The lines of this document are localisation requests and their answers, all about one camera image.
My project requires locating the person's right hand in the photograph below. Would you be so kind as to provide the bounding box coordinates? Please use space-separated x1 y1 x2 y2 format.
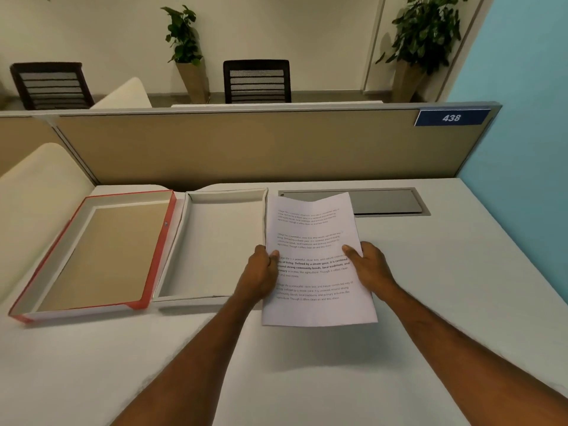
342 241 398 294

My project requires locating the person's left hand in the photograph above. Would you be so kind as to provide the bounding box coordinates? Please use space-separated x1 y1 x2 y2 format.
233 245 280 301

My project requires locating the printed white paper sheet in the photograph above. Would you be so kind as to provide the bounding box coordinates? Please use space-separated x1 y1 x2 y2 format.
261 192 379 327

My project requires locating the person's left forearm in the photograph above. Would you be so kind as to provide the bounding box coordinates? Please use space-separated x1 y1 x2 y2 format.
109 289 263 426

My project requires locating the person's right forearm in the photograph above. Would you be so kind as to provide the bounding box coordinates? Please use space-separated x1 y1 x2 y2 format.
376 280 568 426

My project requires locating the white cardboard box tray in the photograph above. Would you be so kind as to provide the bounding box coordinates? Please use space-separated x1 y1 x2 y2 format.
151 187 269 309

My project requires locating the beige desk partition panel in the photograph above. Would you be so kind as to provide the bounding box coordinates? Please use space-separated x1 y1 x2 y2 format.
0 102 503 191

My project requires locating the blue number sign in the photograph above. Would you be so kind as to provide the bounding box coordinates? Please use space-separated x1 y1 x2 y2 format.
414 109 492 127

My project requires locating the black mesh office chair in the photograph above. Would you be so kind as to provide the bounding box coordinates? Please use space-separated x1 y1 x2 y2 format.
223 59 293 104
9 62 95 111

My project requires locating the red cardboard box lid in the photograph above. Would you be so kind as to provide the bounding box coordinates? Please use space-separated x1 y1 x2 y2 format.
8 190 177 324

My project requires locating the small potted green plant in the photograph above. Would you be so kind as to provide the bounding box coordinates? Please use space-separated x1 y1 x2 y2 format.
160 5 211 104

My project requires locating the large potted green plant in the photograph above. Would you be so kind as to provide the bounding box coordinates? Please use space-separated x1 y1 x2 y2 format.
375 0 469 104

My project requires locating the grey desk cable hatch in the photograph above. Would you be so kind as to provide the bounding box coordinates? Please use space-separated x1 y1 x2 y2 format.
278 187 431 216

